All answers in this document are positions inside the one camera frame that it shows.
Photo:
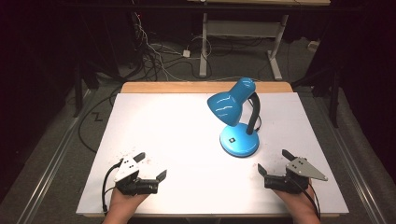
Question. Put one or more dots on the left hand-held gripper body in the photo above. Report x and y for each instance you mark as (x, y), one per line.
(127, 169)

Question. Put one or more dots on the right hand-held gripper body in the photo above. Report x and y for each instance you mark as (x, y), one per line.
(302, 169)

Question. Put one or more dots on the blue desk lamp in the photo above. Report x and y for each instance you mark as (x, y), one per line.
(236, 102)

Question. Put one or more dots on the person's right hand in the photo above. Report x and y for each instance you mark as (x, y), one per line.
(300, 203)

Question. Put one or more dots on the person's left hand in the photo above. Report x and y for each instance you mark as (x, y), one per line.
(123, 203)

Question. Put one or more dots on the white table cover sheet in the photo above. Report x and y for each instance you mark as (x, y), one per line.
(180, 140)

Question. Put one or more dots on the black metal stand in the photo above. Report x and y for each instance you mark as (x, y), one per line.
(77, 90)
(333, 96)

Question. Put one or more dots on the wooden table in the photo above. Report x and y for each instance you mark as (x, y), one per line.
(186, 87)

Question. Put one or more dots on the white power strip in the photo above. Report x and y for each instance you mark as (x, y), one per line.
(313, 45)

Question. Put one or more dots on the white power adapter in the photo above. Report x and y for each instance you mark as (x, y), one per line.
(186, 53)

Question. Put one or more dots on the aluminium floor rail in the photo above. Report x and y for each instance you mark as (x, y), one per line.
(355, 174)
(53, 161)

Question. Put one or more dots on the white metal desk frame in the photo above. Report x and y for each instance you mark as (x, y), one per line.
(204, 46)

